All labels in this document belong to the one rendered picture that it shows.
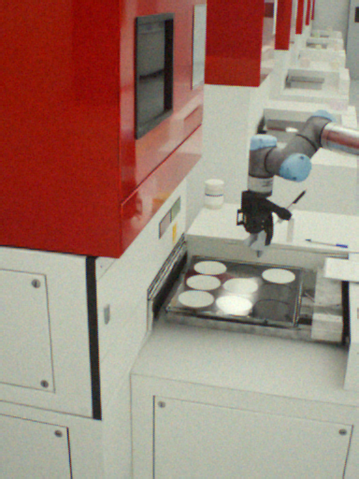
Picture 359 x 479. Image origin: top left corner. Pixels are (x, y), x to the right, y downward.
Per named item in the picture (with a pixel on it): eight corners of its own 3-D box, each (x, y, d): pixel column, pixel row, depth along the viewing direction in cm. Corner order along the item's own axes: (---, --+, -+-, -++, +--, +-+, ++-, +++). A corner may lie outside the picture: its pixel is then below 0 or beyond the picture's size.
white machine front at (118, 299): (93, 418, 140) (85, 258, 125) (177, 271, 214) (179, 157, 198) (106, 421, 139) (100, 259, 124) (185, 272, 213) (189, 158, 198)
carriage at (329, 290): (310, 339, 169) (311, 329, 167) (315, 282, 201) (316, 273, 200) (340, 342, 167) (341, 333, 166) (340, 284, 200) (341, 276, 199)
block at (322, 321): (312, 327, 168) (313, 318, 167) (312, 322, 171) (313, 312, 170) (341, 331, 166) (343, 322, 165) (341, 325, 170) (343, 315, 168)
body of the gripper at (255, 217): (235, 227, 183) (237, 188, 178) (259, 223, 187) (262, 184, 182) (250, 236, 177) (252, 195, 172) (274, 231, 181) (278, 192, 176)
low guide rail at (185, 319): (165, 322, 181) (165, 313, 180) (167, 319, 183) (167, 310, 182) (340, 345, 171) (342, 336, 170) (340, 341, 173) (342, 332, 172)
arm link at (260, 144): (265, 141, 166) (243, 135, 172) (262, 181, 170) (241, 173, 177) (285, 138, 170) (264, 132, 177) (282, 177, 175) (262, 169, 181)
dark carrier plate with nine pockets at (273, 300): (168, 307, 174) (168, 305, 174) (194, 259, 205) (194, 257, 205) (293, 324, 167) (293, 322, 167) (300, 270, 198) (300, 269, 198)
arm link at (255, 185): (264, 169, 181) (280, 177, 174) (263, 184, 182) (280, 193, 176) (242, 173, 177) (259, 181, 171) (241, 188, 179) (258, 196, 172)
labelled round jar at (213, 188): (202, 208, 230) (203, 183, 227) (206, 202, 237) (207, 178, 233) (221, 210, 229) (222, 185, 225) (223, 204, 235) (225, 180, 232)
